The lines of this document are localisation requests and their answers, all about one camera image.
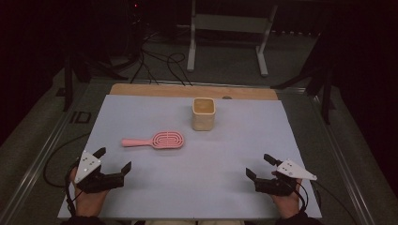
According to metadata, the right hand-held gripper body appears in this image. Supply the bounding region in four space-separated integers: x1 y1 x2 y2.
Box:
254 158 318 197

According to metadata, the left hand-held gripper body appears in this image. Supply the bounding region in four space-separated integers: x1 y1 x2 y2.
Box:
74 150 126 194

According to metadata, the pink hairbrush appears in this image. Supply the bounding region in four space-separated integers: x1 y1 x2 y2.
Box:
121 130 185 150

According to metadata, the beige square cup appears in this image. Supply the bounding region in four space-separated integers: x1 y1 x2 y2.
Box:
191 97 217 132

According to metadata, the person's right hand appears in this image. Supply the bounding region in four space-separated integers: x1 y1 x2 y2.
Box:
270 178 303 219

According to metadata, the person's left hand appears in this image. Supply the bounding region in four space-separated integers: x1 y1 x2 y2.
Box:
69 168 109 217

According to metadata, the white table mat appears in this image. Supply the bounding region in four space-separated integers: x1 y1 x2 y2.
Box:
56 94 323 220

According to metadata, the black stand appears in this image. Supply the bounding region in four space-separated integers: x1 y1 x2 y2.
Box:
62 52 130 112
270 31 336 125

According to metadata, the white metal stand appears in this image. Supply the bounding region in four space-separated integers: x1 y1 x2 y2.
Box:
186 0 279 78

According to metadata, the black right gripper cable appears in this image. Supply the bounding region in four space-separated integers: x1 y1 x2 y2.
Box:
294 179 358 225

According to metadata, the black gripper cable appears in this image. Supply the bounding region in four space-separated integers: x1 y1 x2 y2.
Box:
42 133 92 217
294 179 358 225

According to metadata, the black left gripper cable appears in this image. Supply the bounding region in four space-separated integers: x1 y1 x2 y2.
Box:
42 133 92 217

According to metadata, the metal floor rail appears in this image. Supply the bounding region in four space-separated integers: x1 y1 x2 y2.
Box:
0 102 92 225
308 93 376 225

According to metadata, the black floor cable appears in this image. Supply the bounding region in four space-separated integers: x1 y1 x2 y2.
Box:
130 31 159 85
166 52 193 87

